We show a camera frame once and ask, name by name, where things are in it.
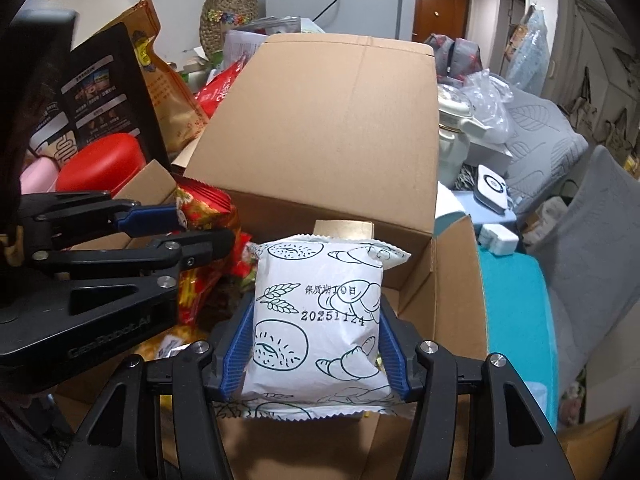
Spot white round-faced device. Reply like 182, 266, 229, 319
472, 164, 514, 211

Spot woven straw hat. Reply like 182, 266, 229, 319
199, 0, 259, 57

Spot large cardboard box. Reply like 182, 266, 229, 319
55, 34, 489, 480

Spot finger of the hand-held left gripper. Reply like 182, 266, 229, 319
20, 191, 184, 252
27, 229, 236, 331

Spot red snack bag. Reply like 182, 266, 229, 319
194, 55, 249, 117

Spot white bread packet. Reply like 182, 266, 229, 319
217, 234, 412, 421

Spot grey backpack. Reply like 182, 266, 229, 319
423, 34, 484, 82

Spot hanging blue plastic bag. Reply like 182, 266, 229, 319
504, 4, 549, 92

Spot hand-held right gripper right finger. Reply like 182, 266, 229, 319
377, 297, 576, 480

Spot light blue box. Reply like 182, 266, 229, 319
434, 185, 474, 237

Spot red plastic canister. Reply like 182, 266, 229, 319
55, 132, 149, 194

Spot white ceramic pot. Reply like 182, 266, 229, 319
437, 82, 494, 189

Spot red snack packet gold circles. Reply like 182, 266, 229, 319
177, 232, 251, 329

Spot pink plastic canister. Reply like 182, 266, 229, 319
20, 156, 62, 196

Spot black printed bag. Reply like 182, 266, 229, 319
27, 22, 171, 172

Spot white papers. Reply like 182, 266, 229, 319
222, 15, 302, 63

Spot white cabinet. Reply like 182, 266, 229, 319
550, 0, 640, 163

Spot clear plastic bag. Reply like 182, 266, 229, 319
460, 70, 516, 147

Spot brown wooden door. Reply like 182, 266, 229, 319
412, 0, 471, 44

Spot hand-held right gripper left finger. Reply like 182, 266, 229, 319
55, 302, 258, 480

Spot brown printed paper bag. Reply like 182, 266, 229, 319
115, 0, 211, 162

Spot grey leaf pattern cushion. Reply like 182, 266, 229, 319
492, 85, 640, 413

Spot white charger block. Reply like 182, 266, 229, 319
477, 224, 521, 256

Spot cardboard piece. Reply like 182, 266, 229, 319
556, 405, 632, 480

